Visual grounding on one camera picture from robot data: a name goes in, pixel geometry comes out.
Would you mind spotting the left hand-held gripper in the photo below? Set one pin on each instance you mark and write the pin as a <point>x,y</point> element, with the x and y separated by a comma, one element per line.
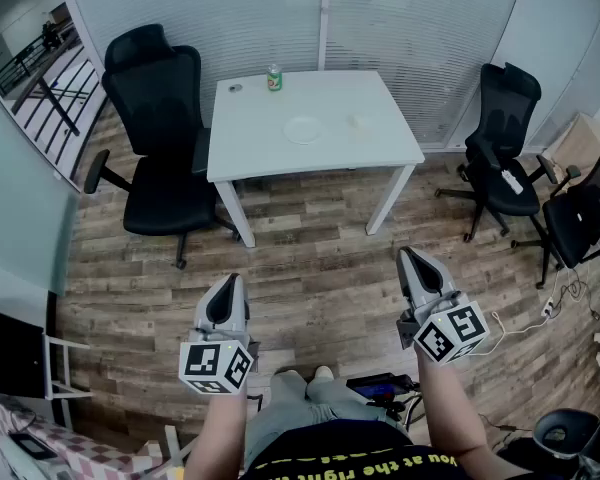
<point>215,363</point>

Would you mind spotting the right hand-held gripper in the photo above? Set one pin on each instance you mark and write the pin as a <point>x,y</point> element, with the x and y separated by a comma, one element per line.
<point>450,333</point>

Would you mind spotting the pale bread roll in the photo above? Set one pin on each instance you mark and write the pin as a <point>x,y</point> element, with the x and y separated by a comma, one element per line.
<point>357,123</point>

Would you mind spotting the white round plate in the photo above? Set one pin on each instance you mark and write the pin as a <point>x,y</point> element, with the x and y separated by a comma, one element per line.
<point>303,130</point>

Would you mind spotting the person's left forearm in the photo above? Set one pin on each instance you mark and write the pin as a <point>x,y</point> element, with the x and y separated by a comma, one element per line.
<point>220,433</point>

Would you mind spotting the person's right forearm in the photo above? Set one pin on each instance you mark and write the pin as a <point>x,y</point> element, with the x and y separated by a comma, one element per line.
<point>450,408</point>

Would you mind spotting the white table leg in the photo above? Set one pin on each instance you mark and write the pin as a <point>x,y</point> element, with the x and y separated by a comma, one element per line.
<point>387,200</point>
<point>237,213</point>

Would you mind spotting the black device with blue screen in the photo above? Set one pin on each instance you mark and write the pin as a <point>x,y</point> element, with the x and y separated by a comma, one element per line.
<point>380,385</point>

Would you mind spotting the person's beige shoe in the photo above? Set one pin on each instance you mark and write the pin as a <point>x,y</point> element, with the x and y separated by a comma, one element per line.
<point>323,372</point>

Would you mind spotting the person's grey trousers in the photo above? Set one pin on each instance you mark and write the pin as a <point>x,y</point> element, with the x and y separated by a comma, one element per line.
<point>290,408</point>

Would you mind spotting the white power strip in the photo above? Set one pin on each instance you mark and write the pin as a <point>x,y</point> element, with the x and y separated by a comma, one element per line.
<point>548,307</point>

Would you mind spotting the white remote control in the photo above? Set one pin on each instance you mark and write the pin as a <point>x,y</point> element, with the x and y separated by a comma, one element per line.
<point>512,181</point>

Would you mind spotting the person's black t-shirt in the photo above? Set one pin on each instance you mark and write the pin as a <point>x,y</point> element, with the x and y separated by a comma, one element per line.
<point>330,443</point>

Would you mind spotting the pink checked cloth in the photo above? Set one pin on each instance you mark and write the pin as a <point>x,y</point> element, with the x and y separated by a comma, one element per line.
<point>80,448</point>

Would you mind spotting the large black office chair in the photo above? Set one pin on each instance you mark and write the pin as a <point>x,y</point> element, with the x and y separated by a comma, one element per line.
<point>155,118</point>

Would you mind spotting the beige cardboard sheet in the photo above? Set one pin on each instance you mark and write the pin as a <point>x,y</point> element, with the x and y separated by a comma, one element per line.
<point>580,143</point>

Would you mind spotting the black cabinet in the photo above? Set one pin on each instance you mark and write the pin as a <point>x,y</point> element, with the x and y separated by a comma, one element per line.
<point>10,353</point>

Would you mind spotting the green soda can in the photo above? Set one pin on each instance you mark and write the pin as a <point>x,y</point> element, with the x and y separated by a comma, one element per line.
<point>274,79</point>

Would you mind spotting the black metal railing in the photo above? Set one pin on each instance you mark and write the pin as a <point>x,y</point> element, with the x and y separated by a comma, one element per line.
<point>45,93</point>

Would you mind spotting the white metal rack frame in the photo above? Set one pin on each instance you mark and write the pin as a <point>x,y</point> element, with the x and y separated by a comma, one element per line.
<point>65,390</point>

